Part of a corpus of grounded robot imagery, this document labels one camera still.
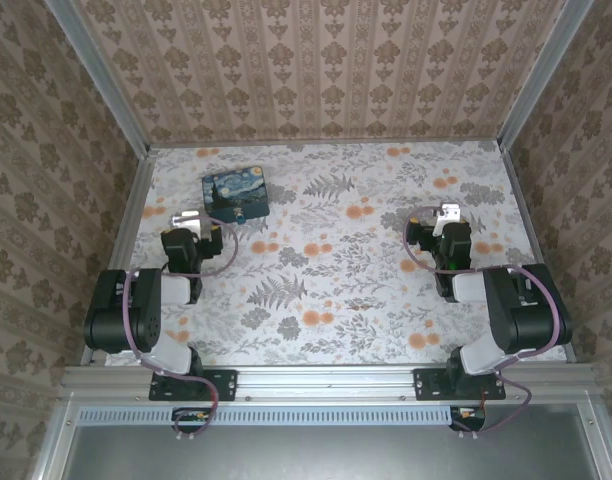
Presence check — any grey metal panel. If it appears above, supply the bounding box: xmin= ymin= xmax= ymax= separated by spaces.
xmin=31 ymin=399 xmax=612 ymax=480

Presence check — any aluminium rear rail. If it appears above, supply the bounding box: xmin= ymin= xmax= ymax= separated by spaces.
xmin=148 ymin=136 xmax=503 ymax=150

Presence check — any aluminium frame post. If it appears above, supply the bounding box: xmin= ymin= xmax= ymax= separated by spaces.
xmin=44 ymin=0 xmax=152 ymax=153
xmin=497 ymin=0 xmax=596 ymax=150

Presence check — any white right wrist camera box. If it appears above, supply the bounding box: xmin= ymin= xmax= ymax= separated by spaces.
xmin=432 ymin=201 xmax=462 ymax=225

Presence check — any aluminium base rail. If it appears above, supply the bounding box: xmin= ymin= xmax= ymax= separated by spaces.
xmin=60 ymin=363 xmax=601 ymax=402

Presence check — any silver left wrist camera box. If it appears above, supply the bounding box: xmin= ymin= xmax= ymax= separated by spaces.
xmin=169 ymin=209 xmax=211 ymax=237

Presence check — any starry night painted box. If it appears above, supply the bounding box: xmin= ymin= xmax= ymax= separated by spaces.
xmin=201 ymin=166 xmax=273 ymax=222

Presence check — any aluminium side rail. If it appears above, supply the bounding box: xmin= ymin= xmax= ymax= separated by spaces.
xmin=500 ymin=144 xmax=578 ymax=362
xmin=79 ymin=147 xmax=158 ymax=366

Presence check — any grey slotted cable duct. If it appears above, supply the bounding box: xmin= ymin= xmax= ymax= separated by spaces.
xmin=78 ymin=405 xmax=460 ymax=428

